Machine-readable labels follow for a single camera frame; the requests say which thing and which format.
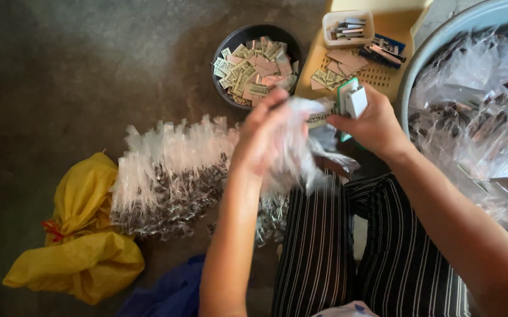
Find heap of paper labels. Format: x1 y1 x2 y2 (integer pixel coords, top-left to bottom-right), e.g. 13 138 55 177
213 37 300 107

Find black round bowl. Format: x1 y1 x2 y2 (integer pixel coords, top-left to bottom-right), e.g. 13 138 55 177
211 24 304 111

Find yellow plastic bag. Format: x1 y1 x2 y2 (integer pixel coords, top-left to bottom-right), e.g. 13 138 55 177
2 151 146 306

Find person's left hand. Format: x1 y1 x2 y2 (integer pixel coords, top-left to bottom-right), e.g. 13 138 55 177
231 88 308 178

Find pile of loose label cards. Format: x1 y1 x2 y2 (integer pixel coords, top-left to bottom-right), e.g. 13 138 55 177
310 49 369 92

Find large grey basin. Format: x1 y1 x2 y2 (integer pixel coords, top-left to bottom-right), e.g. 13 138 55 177
396 0 508 247

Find black white striped trousers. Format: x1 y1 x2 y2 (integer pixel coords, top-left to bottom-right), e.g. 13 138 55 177
271 171 472 317

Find blue cloth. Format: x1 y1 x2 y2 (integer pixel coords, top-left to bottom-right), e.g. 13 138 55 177
115 254 207 317

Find white patterned shirt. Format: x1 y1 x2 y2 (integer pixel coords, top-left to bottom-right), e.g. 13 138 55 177
310 300 380 317

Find yellow plastic stool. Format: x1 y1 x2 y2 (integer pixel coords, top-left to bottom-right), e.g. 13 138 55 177
295 0 434 104

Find printed paper label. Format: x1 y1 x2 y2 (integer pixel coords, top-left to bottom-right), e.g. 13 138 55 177
306 108 339 129

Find person's right hand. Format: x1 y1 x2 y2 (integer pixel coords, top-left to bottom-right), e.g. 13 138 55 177
327 84 414 162

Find white plastic container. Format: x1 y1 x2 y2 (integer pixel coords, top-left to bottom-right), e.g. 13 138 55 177
322 10 375 49

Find white and green stapler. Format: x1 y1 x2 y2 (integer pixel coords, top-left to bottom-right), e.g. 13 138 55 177
336 77 369 143

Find red tie string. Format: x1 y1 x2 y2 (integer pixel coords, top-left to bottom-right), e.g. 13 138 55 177
41 219 64 243

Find bunch of metal staple strips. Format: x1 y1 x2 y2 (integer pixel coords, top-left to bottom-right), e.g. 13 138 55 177
330 18 367 41

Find row of filled plastic packets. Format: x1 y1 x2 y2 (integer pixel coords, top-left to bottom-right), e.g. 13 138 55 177
110 114 291 247

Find blue staple boxes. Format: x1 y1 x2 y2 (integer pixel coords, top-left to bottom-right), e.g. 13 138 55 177
359 34 407 70

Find clear plastic packet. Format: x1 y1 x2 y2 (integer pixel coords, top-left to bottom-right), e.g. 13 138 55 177
260 97 361 195

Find heap of clear filled packets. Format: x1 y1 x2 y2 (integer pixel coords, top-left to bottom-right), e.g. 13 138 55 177
407 21 508 240

